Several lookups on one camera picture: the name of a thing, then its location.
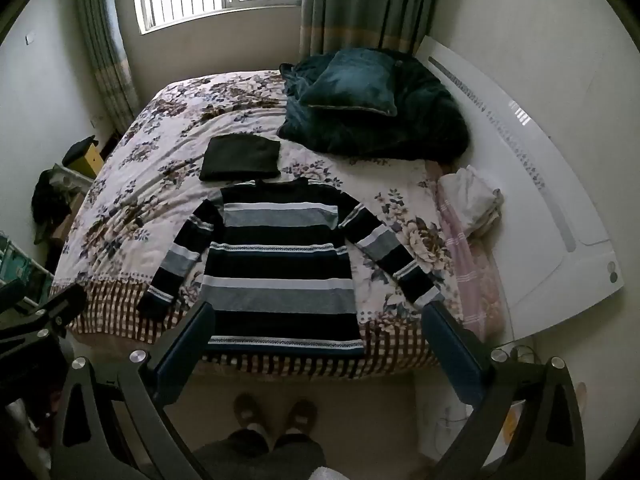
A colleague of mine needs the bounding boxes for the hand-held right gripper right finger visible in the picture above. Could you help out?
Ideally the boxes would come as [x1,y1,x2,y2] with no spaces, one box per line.
[421,301,587,480]

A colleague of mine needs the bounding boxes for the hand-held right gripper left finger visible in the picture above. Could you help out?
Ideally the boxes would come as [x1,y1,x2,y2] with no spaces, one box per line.
[50,301,217,480]

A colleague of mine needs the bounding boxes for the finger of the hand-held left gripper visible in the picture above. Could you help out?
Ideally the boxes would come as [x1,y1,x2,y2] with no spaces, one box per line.
[35,284,87,333]

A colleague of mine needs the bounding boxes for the striped knit sweater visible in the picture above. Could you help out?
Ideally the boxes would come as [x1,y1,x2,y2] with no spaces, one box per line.
[136,178,446,358]

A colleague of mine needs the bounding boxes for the green storage rack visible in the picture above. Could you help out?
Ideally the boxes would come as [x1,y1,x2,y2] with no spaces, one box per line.
[0,232,51,303]

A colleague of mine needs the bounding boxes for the brown slipper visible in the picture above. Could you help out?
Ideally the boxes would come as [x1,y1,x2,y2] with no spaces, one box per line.
[285,399,318,436]
[234,392,273,433]

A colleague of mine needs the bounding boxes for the pink striped towel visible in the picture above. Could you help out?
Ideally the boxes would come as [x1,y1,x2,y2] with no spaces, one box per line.
[435,175,506,341]

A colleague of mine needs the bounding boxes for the black bag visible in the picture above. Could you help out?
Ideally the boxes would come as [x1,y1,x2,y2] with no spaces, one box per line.
[31,167,73,246]

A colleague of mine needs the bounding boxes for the person's dark trousers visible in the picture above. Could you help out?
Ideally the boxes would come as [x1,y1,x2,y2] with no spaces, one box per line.
[192,427,326,480]

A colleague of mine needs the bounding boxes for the white headboard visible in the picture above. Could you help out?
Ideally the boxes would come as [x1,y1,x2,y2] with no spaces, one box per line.
[415,35,626,341]

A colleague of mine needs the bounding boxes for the yellow box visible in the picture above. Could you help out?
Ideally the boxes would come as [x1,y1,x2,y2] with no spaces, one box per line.
[75,144,105,178]

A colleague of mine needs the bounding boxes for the floral bed sheet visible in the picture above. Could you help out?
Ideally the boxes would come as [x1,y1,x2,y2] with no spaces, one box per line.
[50,70,471,378]

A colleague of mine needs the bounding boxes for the black hat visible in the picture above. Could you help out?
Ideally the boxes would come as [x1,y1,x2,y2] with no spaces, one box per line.
[62,135,97,166]

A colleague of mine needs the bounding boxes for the folded white cloth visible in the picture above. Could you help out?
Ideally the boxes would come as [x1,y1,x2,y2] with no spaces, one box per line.
[439,166,503,236]

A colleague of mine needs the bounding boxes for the black folded garment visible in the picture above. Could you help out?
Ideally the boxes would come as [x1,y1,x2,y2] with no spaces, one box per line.
[199,136,282,182]

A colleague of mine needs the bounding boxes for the dark green garment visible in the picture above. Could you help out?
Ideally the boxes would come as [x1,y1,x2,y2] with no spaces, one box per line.
[277,49,471,163]

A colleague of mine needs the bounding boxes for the grey-green curtain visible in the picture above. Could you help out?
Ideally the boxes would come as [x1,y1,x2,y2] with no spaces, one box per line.
[72,0,141,126]
[299,0,446,58]

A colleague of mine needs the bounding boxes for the dark green pillow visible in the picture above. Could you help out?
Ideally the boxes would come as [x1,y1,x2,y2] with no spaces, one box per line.
[299,49,398,117]

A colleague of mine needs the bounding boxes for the black floor cable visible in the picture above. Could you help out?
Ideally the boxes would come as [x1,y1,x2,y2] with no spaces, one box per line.
[500,339,537,367]

